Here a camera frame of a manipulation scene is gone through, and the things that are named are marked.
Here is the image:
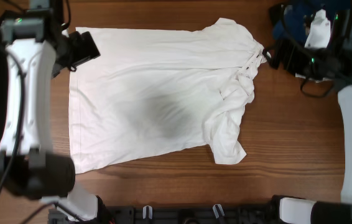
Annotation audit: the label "white t-shirt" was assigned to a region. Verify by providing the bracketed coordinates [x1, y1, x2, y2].
[68, 18, 265, 174]

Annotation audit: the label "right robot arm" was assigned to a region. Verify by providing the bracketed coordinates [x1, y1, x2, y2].
[267, 5, 352, 223]

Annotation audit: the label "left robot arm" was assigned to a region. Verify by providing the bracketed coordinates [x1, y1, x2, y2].
[0, 1, 114, 223]

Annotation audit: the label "folded light denim jeans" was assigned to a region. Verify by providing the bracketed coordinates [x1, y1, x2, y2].
[295, 73, 331, 83]

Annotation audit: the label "blue folded shirt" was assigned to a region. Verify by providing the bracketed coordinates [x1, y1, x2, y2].
[268, 0, 351, 43]

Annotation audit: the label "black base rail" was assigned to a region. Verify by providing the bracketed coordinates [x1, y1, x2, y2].
[47, 203, 276, 224]

